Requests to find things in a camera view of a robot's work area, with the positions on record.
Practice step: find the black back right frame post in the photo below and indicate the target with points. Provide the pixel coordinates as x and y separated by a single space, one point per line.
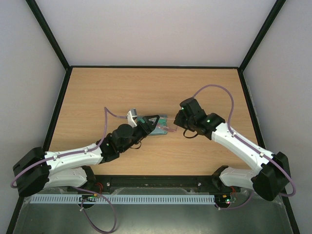
262 33

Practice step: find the black back frame rail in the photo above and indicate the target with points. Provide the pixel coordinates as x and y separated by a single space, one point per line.
153 67

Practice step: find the black front frame rail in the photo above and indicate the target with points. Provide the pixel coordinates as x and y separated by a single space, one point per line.
156 181

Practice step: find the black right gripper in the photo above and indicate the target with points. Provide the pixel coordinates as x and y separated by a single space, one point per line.
179 119

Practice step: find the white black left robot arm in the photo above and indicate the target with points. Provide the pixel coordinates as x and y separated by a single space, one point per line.
39 169

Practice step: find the black left frame rail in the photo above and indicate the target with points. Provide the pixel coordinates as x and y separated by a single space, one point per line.
52 125

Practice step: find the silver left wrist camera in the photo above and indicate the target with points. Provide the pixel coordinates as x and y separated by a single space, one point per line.
131 117

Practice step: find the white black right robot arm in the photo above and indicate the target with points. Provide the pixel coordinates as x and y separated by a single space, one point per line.
215 128

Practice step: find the black back left frame post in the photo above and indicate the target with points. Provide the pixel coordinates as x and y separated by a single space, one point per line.
48 32

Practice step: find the white slotted cable duct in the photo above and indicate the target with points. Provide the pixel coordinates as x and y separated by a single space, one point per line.
123 199

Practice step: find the black frame post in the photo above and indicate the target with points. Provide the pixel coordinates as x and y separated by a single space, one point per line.
48 32
262 33

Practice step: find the pink sunglasses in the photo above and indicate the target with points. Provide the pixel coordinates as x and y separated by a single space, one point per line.
167 125

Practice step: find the grey-green glasses case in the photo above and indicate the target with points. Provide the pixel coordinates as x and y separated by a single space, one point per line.
160 128

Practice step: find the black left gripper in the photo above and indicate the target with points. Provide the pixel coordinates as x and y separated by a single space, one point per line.
146 119

